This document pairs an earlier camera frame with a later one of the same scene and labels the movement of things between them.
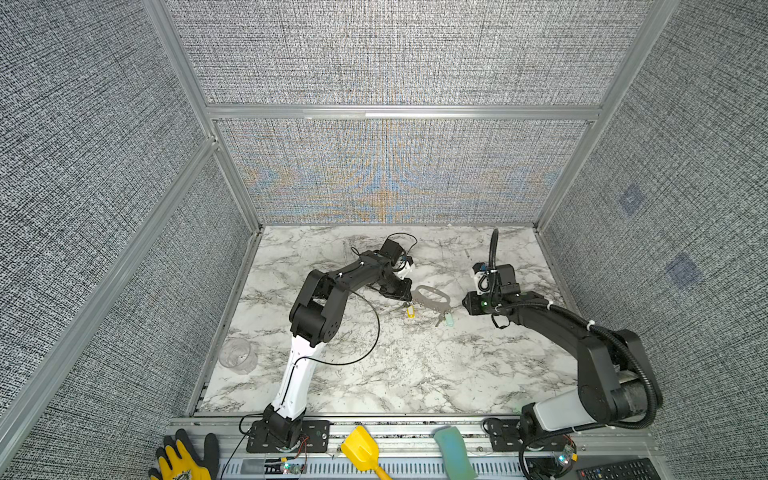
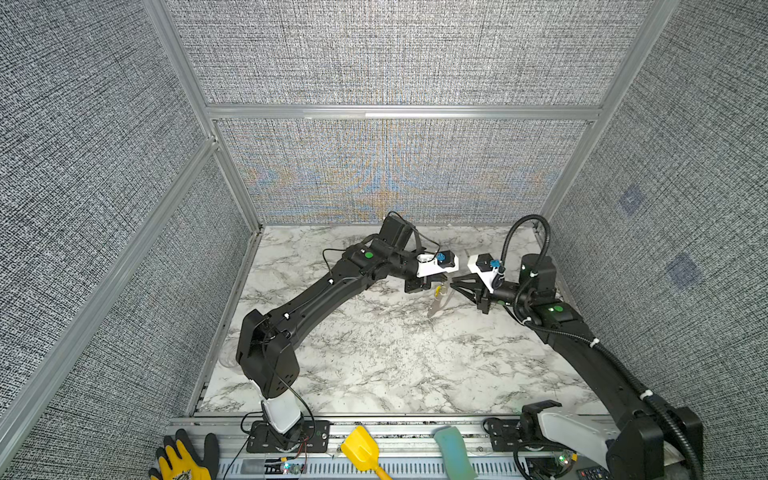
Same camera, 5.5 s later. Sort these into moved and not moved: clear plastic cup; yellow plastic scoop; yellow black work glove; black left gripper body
Moved: black left gripper body
Not moved: yellow black work glove; yellow plastic scoop; clear plastic cup
